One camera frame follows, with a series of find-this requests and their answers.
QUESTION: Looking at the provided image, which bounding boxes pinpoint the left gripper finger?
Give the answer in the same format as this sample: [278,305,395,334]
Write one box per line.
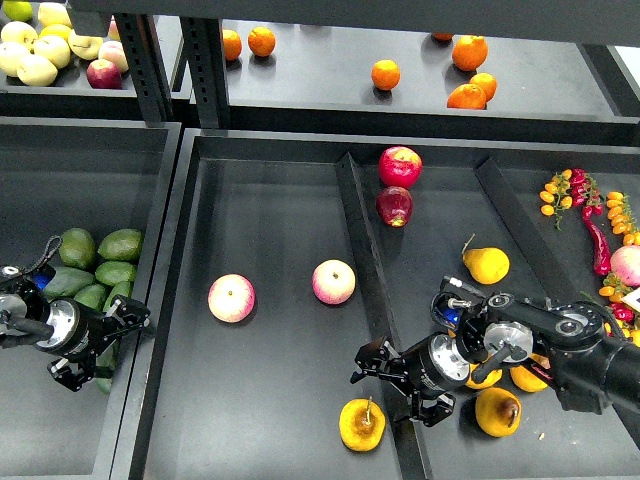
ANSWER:
[99,294,150,340]
[47,352,98,392]

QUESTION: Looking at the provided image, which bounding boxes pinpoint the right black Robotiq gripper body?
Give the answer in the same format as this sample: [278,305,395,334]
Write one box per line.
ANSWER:
[400,333,470,398]

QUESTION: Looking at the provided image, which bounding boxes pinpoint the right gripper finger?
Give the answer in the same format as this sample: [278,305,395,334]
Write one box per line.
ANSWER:
[350,336,408,384]
[394,382,455,427]

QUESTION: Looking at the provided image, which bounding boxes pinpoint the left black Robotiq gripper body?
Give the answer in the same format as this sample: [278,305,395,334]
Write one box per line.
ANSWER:
[42,298,118,360]

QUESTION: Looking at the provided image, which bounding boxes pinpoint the yellow pear with stem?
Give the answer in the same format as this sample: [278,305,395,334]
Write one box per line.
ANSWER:
[338,397,386,452]

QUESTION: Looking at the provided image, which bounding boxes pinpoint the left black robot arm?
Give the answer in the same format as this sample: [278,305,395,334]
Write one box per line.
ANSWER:
[1,236,150,392]

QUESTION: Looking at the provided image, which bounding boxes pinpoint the green avocado lower right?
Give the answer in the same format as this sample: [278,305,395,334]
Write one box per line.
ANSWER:
[103,281,133,312]

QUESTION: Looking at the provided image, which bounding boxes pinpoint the green avocado lower centre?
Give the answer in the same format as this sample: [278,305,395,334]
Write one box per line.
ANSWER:
[74,283,108,311]

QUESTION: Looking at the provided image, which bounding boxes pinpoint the green avocado middle right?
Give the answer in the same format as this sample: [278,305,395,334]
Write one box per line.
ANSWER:
[95,261,137,286]

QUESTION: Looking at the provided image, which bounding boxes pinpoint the yellow pear centre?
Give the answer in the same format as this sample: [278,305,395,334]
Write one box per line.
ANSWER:
[465,364,503,390]

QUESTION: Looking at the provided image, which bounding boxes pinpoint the yellow pear bottom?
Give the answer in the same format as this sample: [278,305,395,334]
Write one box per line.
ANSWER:
[475,387,522,438]

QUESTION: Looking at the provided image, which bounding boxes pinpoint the green avocado top left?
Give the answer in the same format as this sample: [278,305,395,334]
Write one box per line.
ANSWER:
[58,227,96,270]

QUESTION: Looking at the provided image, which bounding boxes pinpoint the yellow pear right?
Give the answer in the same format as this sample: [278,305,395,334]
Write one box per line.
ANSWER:
[509,365,548,393]

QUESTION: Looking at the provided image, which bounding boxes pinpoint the yellow pear upper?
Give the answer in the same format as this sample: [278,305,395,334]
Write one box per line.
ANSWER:
[461,234,511,285]

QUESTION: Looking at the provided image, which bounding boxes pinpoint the black tray divider left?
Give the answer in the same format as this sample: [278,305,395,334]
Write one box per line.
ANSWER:
[334,153,432,479]

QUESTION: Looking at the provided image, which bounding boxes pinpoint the pink apple centre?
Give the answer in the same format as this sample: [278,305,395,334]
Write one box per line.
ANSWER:
[312,259,356,305]

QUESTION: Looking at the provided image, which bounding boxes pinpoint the pink apple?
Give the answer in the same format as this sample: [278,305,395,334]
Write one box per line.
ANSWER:
[312,259,356,305]
[207,274,255,323]

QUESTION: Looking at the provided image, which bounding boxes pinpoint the pink apple left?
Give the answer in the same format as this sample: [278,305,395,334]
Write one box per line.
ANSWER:
[207,274,255,323]

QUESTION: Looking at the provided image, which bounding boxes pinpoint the black centre tray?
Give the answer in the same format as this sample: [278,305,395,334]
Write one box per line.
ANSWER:
[111,130,639,479]

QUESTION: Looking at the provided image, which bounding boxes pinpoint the dark red apple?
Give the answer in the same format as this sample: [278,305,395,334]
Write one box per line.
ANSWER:
[376,186,413,228]

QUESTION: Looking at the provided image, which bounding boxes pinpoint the mixed cherry tomato cluster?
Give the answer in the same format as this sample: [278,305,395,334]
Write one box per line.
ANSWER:
[584,273,639,346]

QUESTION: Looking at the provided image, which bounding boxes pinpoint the bright red apple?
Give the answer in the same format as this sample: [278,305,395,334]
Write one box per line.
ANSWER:
[378,146,423,189]

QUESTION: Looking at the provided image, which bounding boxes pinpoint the red chili pepper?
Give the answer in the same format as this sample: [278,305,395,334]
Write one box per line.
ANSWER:
[582,208,611,277]

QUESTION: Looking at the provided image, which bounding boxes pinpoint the yellow cherry tomato vine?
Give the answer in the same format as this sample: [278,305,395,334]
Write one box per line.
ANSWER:
[539,169,573,230]

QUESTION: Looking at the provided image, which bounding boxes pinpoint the white label card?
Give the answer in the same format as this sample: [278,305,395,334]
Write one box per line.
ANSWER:
[621,287,640,312]

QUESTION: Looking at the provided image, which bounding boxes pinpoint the pink peach right edge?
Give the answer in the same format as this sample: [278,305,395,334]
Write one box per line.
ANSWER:
[610,245,640,287]

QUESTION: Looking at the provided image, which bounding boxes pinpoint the red cherry tomato vine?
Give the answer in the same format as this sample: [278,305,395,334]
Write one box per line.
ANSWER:
[570,168,604,218]

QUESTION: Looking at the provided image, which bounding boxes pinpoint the black upper left tray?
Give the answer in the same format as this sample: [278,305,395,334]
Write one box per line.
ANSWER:
[1,16,185,121]

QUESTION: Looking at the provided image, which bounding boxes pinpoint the orange cherry tomato vine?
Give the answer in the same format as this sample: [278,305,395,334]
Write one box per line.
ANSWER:
[606,191,640,246]

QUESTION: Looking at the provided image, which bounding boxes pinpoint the red apple on shelf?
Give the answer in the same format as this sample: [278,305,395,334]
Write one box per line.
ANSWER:
[86,59,123,90]

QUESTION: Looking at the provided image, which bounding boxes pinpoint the yellow apple front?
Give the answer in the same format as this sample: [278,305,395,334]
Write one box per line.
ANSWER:
[16,54,58,87]

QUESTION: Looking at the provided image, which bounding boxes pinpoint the pale peach on shelf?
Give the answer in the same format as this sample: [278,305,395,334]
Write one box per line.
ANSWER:
[98,40,129,74]

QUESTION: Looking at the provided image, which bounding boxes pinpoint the yellow apple with stem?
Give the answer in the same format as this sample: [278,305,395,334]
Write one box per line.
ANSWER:
[67,30,103,61]

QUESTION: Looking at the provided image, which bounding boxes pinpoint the black shelf post left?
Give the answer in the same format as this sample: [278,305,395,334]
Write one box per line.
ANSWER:
[114,13,172,123]

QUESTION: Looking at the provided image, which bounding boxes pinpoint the black shelf post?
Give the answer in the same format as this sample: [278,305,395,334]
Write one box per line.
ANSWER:
[180,17,231,129]
[114,13,172,123]

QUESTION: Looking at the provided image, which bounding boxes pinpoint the black shelf post right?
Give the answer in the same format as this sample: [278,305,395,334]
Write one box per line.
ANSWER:
[180,17,231,129]

